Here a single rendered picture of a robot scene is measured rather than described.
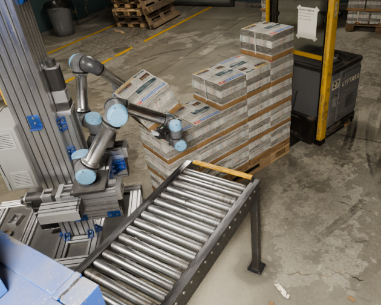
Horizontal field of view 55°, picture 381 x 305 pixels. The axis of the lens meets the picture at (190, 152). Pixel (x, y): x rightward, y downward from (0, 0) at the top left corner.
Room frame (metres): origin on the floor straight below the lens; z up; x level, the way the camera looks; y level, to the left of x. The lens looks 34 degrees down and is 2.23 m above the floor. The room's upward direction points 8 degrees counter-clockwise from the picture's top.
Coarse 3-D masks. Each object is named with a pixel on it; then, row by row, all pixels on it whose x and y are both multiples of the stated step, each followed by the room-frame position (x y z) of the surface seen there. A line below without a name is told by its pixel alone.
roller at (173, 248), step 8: (128, 232) 1.47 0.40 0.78; (136, 232) 1.45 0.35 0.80; (144, 232) 1.44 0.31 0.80; (144, 240) 1.41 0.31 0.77; (152, 240) 1.38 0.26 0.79; (160, 240) 1.36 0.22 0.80; (168, 248) 1.31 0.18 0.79; (176, 248) 1.30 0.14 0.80; (184, 248) 1.29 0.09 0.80; (184, 256) 1.25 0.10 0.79; (192, 256) 1.23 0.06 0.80
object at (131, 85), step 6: (138, 72) 2.60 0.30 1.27; (144, 72) 2.57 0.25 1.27; (132, 78) 2.56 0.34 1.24; (138, 78) 2.52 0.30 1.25; (144, 78) 2.50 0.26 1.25; (126, 84) 2.51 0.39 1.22; (132, 84) 2.48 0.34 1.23; (138, 84) 2.46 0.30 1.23; (120, 90) 2.47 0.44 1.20; (126, 90) 2.45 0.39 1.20; (132, 90) 2.42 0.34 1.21; (120, 96) 2.41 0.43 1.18; (126, 96) 2.38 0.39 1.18
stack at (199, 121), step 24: (264, 96) 2.92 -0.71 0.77; (192, 120) 2.56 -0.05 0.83; (216, 120) 2.61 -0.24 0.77; (240, 120) 2.75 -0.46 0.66; (264, 120) 2.92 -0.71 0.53; (168, 144) 2.34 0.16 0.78; (192, 144) 2.46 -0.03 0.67; (216, 144) 2.58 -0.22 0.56; (240, 144) 2.74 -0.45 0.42; (264, 144) 2.91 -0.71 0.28; (168, 168) 2.33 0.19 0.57
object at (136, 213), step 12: (180, 168) 1.98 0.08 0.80; (192, 168) 2.05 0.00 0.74; (168, 180) 1.87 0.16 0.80; (156, 192) 1.76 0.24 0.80; (144, 204) 1.67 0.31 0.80; (132, 216) 1.58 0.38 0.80; (120, 228) 1.49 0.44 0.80; (108, 240) 1.42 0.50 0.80; (96, 252) 1.34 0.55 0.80; (84, 264) 1.27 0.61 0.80
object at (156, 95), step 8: (152, 80) 2.42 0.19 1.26; (160, 80) 2.37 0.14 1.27; (144, 88) 2.38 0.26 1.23; (152, 88) 2.32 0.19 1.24; (160, 88) 2.28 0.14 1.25; (168, 88) 2.31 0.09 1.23; (136, 96) 2.33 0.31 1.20; (144, 96) 2.27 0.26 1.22; (152, 96) 2.25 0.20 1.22; (160, 96) 2.28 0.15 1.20; (168, 96) 2.31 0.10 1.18; (136, 104) 2.23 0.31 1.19; (144, 104) 2.22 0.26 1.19; (152, 104) 2.25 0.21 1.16; (160, 104) 2.28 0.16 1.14; (168, 104) 2.30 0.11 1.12; (176, 104) 2.33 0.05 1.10; (144, 120) 2.21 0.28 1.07
